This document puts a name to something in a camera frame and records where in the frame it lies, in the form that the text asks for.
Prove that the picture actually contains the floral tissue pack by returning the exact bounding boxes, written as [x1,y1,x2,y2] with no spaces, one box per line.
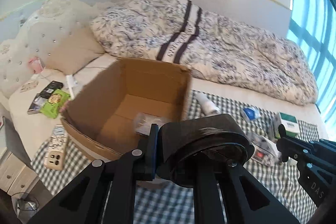
[248,132,281,166]

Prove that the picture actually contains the green white carton box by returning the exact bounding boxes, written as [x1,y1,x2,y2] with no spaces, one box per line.
[272,112,300,139]

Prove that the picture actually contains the blue white small packet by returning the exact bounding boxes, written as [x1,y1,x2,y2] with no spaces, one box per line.
[240,106,261,122]

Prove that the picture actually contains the white plastic bottle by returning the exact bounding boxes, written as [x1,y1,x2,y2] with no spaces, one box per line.
[196,92,219,116]

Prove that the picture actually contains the green white checkered cloth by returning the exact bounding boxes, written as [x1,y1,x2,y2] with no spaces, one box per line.
[31,94,316,223]

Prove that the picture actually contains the white power strip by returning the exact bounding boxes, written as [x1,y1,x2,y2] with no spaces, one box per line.
[44,124,68,170]

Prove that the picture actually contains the brown cardboard box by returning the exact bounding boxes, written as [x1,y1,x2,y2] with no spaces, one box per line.
[61,58,191,161]

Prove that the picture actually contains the clear plastic packet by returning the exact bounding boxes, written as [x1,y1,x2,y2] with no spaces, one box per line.
[133,113,170,136]

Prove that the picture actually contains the white nightstand drawers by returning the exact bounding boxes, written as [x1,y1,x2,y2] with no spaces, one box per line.
[0,150,39,196]

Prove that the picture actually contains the green snack packet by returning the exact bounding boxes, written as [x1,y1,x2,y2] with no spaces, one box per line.
[40,89,70,119]

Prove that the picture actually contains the black small box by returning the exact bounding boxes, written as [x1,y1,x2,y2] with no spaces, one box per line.
[39,81,64,99]

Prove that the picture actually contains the white bed sheet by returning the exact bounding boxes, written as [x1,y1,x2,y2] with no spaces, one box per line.
[9,54,327,158]

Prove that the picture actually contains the white charger plug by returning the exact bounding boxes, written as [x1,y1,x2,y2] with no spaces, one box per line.
[66,75,77,100]

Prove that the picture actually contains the pink small item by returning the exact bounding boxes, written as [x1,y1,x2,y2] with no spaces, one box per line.
[28,56,44,75]

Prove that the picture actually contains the beige pillow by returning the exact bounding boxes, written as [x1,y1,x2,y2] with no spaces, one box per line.
[45,27,105,75]

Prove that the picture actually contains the white tufted headboard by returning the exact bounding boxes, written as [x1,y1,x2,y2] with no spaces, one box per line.
[1,0,100,98]

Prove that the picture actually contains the floral patterned duvet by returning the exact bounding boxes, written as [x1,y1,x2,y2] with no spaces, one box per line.
[91,0,318,106]

